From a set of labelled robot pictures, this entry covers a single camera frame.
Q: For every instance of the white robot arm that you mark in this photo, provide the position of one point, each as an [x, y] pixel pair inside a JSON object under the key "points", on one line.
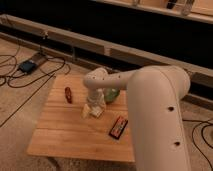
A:
{"points": [[153, 95]]}

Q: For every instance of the black orange candy bar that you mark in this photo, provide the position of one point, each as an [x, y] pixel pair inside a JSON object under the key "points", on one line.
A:
{"points": [[118, 127]]}

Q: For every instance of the red small toy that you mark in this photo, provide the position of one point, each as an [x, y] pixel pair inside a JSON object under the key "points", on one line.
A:
{"points": [[68, 94]]}

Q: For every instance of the white sponge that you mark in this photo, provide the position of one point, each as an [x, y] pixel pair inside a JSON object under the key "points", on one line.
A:
{"points": [[97, 111]]}

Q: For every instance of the blue power adapter box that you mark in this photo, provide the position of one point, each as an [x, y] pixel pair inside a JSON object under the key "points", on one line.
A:
{"points": [[27, 67]]}

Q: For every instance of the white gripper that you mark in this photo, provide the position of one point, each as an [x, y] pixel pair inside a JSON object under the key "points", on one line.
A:
{"points": [[95, 98]]}

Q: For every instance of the wooden table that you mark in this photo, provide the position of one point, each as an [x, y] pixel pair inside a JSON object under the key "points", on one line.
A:
{"points": [[61, 131]]}

